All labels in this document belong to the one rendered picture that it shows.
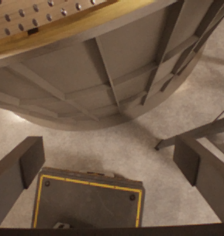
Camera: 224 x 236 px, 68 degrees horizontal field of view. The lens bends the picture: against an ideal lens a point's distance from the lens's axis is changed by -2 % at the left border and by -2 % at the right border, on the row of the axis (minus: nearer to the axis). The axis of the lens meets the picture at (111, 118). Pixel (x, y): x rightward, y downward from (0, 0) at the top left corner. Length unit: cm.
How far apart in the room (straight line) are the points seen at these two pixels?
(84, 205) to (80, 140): 53
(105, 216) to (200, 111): 106
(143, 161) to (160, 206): 36
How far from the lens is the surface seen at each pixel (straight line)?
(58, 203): 124
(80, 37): 32
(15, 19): 33
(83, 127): 144
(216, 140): 89
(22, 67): 46
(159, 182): 147
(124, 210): 117
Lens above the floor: 141
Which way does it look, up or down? 81 degrees down
